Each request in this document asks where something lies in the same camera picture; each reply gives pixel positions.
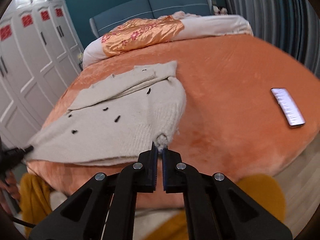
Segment cream sweater with black hearts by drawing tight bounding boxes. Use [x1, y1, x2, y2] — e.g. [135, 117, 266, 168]
[26, 61, 186, 166]

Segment operator left hand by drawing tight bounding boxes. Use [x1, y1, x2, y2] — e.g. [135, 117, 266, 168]
[1, 171, 21, 200]

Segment yellow garment of operator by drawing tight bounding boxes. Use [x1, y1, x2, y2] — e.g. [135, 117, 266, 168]
[20, 173, 286, 239]

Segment orange plush bedspread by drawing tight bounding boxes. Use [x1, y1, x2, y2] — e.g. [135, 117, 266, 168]
[26, 34, 320, 209]

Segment white wardrobe with red stickers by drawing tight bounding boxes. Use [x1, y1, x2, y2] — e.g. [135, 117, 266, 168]
[1, 0, 84, 147]

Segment smartphone with lit screen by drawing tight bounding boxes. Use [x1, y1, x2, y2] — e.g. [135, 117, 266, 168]
[271, 88, 305, 128]

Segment bedside nightstand with items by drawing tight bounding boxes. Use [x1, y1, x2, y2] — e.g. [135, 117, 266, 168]
[77, 53, 83, 71]

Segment orange floral satin pillow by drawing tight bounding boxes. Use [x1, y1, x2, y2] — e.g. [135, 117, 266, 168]
[101, 16, 184, 57]

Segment white duvet roll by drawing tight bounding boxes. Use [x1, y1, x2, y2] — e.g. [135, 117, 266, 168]
[83, 11, 253, 68]

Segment plush toy on nightstand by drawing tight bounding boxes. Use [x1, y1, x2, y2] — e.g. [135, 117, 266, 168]
[213, 5, 228, 15]

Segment grey blue curtain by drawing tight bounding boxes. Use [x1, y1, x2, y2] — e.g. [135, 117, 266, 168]
[226, 0, 319, 76]

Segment blue upholstered headboard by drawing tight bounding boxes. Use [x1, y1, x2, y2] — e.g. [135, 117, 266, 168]
[89, 0, 213, 38]

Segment black cable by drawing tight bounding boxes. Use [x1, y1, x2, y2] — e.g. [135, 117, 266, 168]
[10, 216, 37, 229]

